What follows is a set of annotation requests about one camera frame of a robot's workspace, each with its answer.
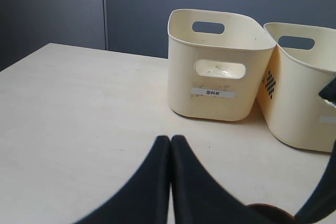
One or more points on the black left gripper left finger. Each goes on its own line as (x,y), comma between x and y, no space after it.
(144,198)

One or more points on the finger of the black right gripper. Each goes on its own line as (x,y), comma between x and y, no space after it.
(321,203)

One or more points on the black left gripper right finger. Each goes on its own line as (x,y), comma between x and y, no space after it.
(197,196)

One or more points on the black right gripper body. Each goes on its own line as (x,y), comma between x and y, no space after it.
(328,93)

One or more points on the brown wooden cup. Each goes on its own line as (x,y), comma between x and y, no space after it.
(273,213)

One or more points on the cream bin middle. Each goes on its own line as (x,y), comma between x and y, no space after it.
(301,65)

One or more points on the cream bin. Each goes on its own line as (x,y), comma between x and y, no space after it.
(216,61)
(301,65)

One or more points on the cream bin left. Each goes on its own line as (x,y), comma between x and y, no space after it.
(216,61)

